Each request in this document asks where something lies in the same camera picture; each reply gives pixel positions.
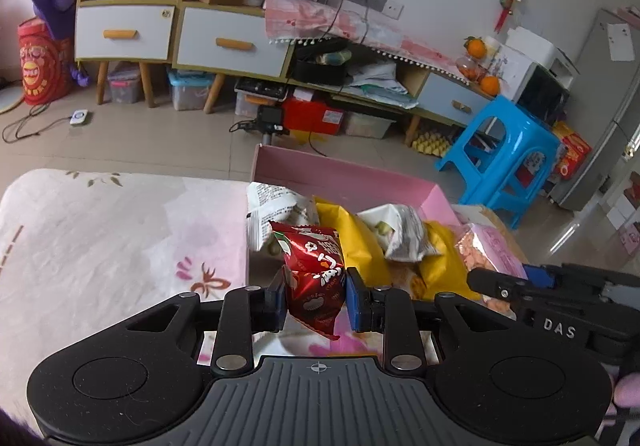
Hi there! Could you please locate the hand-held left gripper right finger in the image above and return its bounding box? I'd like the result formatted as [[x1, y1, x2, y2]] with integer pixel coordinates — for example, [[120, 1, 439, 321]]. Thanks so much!
[[346, 267, 531, 373]]

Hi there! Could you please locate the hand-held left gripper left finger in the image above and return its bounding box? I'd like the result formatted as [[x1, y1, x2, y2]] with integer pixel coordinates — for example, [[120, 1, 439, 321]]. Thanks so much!
[[120, 270, 288, 375]]

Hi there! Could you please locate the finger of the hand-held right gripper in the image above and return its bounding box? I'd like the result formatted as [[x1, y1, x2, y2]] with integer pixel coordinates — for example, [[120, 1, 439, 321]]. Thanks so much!
[[522, 263, 566, 291], [467, 268, 531, 302]]

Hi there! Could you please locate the pink snack packet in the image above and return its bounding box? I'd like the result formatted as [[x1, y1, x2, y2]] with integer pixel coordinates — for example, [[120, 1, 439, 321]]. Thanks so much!
[[452, 222, 530, 314]]

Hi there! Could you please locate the red snack packet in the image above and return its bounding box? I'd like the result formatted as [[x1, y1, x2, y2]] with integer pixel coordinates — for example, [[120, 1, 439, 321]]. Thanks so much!
[[269, 220, 347, 342]]

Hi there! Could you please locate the yellow snack packet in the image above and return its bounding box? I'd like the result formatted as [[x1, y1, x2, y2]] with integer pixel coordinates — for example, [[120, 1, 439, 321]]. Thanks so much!
[[390, 221, 476, 302], [312, 196, 392, 288]]

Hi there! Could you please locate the striped snack packet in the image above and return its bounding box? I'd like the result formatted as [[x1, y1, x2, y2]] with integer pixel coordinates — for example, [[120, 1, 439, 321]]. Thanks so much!
[[356, 203, 441, 263]]

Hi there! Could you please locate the white printed snack packet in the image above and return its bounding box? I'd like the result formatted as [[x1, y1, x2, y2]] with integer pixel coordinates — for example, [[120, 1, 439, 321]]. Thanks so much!
[[246, 182, 321, 253]]

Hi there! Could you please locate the pink cardboard box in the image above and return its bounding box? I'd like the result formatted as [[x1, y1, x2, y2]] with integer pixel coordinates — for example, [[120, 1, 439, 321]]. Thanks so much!
[[245, 143, 531, 359]]

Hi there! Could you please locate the person's right forearm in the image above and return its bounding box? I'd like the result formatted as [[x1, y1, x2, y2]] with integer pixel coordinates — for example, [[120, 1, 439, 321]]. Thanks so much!
[[607, 373, 640, 427]]

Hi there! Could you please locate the red yellow cardboard box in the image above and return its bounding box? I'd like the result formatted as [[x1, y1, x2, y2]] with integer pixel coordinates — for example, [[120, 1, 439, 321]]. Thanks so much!
[[552, 121, 592, 182]]

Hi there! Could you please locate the yellow egg tray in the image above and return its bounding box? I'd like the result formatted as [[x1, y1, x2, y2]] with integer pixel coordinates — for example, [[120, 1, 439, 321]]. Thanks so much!
[[411, 123, 458, 158]]

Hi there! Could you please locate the blue plastic stool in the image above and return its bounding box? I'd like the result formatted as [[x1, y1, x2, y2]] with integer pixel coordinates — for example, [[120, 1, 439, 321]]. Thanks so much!
[[434, 95, 561, 231]]

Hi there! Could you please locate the clear plastic storage box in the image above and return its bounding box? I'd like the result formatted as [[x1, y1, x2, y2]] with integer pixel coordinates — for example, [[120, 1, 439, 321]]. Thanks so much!
[[342, 110, 393, 139], [107, 66, 143, 104]]

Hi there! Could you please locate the small black monitor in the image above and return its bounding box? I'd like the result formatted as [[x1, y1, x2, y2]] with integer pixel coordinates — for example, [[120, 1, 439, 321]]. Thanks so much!
[[257, 106, 289, 133]]

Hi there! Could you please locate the grey refrigerator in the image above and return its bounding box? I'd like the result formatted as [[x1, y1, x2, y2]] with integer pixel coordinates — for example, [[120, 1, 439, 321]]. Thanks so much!
[[552, 8, 640, 212]]

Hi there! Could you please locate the white microwave oven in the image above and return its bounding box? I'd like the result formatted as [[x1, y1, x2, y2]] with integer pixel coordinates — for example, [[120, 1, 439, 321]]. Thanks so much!
[[492, 43, 571, 114]]

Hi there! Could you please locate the floral blanket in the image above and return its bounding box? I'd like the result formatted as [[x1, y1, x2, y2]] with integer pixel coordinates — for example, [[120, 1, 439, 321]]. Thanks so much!
[[0, 168, 531, 427]]

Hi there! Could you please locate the flat black device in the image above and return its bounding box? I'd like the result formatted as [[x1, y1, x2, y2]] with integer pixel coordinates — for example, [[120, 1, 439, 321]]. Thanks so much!
[[234, 76, 288, 99]]

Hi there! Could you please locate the glass jar of oranges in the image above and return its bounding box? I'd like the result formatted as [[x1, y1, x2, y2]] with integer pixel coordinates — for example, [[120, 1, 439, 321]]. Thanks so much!
[[456, 55, 483, 82]]

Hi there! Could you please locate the short wooden cabinet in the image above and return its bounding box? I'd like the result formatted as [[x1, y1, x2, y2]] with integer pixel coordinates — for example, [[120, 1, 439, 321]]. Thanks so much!
[[172, 1, 296, 114]]

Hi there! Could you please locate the pile of papers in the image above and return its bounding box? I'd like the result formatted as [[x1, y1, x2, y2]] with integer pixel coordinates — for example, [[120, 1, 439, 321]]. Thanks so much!
[[345, 61, 420, 109]]

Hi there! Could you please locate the blue lid storage box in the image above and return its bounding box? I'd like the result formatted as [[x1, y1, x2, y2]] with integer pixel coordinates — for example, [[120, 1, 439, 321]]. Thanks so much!
[[167, 70, 213, 112]]

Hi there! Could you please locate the white printer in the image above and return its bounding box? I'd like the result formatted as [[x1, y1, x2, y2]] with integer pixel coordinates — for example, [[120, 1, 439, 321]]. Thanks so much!
[[505, 26, 581, 77]]

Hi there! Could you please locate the black bag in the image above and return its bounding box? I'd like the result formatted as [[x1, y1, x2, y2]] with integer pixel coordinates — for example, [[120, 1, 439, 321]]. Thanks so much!
[[291, 51, 351, 86]]

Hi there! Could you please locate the pink floral cloth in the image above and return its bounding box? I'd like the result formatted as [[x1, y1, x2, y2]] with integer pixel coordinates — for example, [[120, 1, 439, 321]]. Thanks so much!
[[262, 0, 481, 82]]

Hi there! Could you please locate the red printed bag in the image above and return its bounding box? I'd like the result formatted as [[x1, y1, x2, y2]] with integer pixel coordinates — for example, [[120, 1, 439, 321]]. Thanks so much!
[[17, 18, 76, 107]]

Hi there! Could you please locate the round white base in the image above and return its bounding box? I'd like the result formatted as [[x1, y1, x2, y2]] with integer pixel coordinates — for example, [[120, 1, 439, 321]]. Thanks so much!
[[0, 81, 23, 114]]

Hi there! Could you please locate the white drawer wooden handle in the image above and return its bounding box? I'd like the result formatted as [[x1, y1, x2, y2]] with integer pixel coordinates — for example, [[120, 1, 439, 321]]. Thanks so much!
[[76, 6, 176, 62], [177, 7, 290, 77], [419, 73, 493, 116]]

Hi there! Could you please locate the black cable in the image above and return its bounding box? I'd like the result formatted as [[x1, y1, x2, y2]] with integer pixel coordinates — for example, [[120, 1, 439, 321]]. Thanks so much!
[[2, 103, 71, 143]]

